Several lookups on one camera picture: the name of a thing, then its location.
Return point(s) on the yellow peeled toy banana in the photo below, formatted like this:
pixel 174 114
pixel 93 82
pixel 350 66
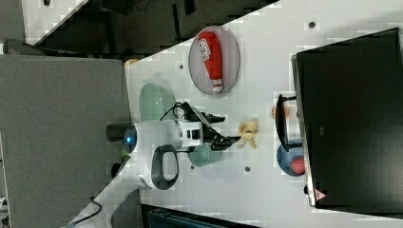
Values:
pixel 247 131

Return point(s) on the red toy strawberry in cup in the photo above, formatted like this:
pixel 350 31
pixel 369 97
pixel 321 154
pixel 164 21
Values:
pixel 297 165

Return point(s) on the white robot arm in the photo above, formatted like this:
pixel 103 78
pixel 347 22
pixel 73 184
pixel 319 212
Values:
pixel 146 144

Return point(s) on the toaster oven black and silver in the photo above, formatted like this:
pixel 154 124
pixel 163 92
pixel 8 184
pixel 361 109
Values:
pixel 349 109

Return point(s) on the red ketchup bottle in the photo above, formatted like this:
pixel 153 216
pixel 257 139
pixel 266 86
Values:
pixel 210 51

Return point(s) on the green perforated colander basket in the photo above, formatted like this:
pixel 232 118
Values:
pixel 154 101

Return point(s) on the blue plastic cup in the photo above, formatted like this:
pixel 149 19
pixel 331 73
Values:
pixel 284 158

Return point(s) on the orange slice toy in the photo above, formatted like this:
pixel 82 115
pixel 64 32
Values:
pixel 283 112

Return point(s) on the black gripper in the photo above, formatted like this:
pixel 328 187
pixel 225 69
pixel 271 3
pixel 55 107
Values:
pixel 203 130

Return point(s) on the grey partition panel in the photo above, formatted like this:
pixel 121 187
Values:
pixel 56 156

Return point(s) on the grey round plate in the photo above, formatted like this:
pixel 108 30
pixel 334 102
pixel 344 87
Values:
pixel 230 56

